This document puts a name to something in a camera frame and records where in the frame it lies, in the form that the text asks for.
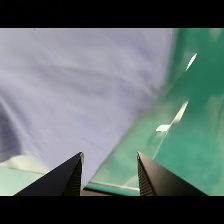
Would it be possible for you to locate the purple garment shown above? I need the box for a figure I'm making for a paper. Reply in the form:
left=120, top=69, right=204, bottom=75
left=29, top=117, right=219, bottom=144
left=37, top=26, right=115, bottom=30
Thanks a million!
left=0, top=28, right=178, bottom=188

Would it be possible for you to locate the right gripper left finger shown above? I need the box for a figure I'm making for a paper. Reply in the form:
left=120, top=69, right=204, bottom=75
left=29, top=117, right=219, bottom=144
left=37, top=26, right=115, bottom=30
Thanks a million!
left=14, top=151, right=85, bottom=197

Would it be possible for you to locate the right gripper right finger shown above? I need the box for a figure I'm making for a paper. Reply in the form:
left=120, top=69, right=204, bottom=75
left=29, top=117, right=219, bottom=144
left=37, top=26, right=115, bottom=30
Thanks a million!
left=136, top=151, right=208, bottom=197

